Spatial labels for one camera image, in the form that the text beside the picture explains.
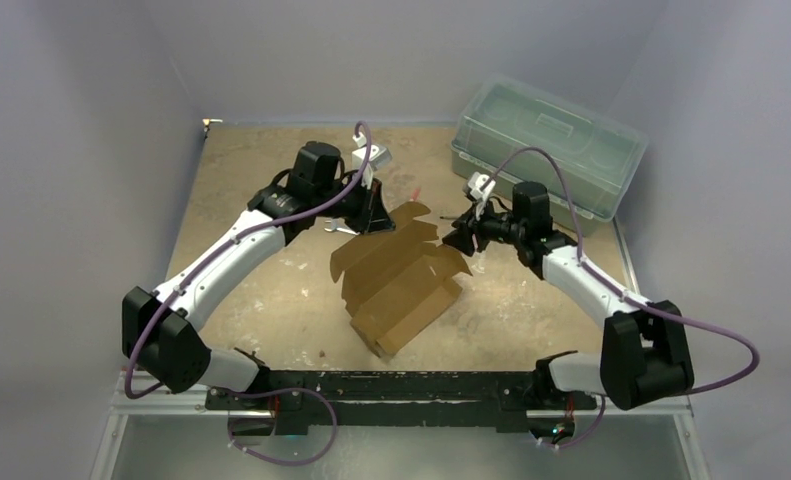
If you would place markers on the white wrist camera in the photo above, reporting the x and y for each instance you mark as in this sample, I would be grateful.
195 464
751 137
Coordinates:
368 158
478 189

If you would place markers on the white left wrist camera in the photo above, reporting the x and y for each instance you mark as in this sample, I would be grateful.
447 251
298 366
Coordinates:
368 158

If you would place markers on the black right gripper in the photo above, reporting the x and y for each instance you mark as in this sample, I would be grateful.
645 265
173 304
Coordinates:
471 225

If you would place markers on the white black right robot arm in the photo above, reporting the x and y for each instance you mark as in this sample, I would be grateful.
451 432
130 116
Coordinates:
644 352

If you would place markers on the brown cardboard box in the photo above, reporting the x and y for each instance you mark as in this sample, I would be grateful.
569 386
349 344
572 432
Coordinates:
395 284

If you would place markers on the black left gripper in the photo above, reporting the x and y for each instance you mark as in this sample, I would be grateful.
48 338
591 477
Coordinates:
372 215

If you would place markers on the red pen with white label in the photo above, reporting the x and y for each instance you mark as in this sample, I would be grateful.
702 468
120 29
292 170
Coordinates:
415 194

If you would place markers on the silver open-end wrench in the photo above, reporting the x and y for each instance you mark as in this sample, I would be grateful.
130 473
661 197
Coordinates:
333 226

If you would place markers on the clear plastic storage box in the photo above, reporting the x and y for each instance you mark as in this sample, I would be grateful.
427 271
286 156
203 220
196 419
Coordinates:
528 134

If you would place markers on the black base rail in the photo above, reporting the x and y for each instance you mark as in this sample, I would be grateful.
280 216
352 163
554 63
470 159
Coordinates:
506 401

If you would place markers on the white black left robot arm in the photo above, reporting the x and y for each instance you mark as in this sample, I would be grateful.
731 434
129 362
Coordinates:
160 327

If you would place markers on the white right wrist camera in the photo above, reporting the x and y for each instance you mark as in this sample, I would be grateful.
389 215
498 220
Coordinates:
478 189

